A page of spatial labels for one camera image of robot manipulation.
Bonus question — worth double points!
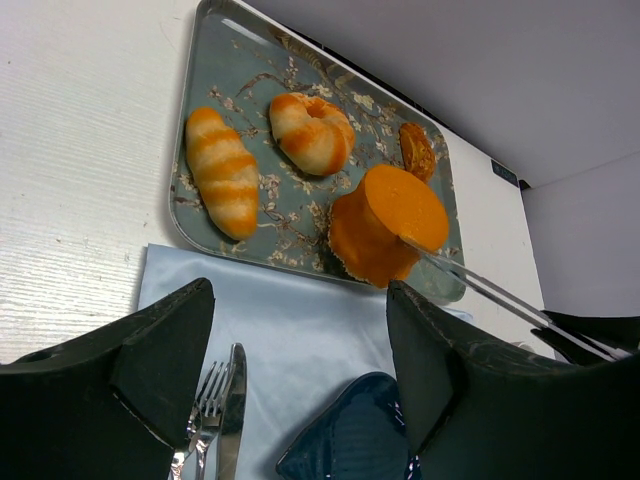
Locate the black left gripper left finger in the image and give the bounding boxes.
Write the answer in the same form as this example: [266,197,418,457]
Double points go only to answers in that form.
[1,278,215,479]

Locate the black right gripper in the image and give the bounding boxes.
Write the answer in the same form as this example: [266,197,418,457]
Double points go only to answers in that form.
[531,310,639,363]

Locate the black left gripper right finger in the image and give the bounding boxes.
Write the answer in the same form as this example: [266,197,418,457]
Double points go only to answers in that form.
[387,281,639,479]

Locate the silver metal tongs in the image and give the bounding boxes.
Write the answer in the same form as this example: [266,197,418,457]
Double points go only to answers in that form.
[400,236,632,362]

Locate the orange cylindrical cake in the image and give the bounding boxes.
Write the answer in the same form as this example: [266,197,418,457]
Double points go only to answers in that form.
[328,164,449,288]

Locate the striped long bread roll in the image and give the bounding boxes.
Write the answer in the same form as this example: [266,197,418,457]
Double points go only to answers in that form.
[186,107,259,241]

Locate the round knotted bread bun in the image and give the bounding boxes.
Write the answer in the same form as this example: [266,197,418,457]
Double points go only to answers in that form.
[269,92,356,177]

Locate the silver fork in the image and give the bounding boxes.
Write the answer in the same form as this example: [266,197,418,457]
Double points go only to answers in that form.
[169,361,229,479]

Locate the dark blue leaf plate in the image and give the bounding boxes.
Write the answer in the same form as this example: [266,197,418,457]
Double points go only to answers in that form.
[275,372,422,480]

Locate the silver table knife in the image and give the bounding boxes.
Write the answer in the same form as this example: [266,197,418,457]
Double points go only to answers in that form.
[216,343,247,480]

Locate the light blue cloth placemat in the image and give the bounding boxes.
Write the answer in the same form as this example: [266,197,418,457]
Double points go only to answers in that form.
[138,244,395,479]

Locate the small brown pastry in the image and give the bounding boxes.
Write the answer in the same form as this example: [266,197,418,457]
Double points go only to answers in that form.
[399,122,437,183]

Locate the floral metal tray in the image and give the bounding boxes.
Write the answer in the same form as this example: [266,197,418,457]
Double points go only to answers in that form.
[169,1,464,279]

